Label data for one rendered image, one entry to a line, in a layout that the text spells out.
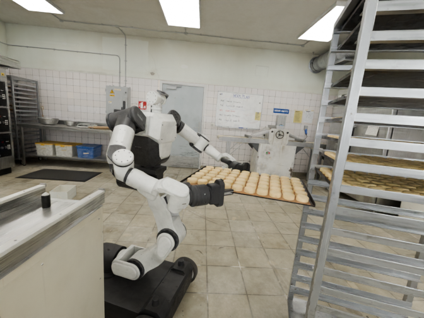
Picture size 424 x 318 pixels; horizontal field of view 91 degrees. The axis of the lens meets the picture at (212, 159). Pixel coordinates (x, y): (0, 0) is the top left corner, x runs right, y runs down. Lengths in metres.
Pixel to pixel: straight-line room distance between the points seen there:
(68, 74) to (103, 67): 0.83
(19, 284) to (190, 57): 5.08
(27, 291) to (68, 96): 5.49
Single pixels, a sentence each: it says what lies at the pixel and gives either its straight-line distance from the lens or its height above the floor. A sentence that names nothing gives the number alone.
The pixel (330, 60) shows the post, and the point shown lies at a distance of 1.37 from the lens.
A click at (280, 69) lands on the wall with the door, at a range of 5.68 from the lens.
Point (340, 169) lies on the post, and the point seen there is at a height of 1.13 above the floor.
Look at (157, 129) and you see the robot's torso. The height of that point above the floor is 1.20.
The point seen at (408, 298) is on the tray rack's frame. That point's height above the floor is 0.37.
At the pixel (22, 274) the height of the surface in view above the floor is 0.81.
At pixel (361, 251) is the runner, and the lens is 1.58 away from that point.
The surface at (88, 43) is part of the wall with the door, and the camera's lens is 6.08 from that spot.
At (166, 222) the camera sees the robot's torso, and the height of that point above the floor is 0.65.
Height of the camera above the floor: 1.27
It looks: 11 degrees down
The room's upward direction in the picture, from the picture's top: 5 degrees clockwise
